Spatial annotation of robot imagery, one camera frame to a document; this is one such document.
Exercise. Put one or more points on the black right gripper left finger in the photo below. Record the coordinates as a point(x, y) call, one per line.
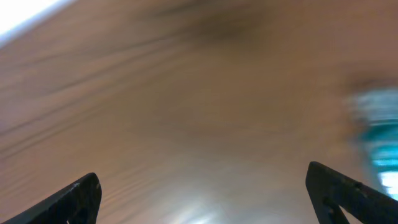
point(78, 202)

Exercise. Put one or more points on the blue mouthwash bottle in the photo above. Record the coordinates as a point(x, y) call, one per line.
point(374, 113)

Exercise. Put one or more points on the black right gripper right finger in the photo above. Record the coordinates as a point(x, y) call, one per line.
point(331, 192)

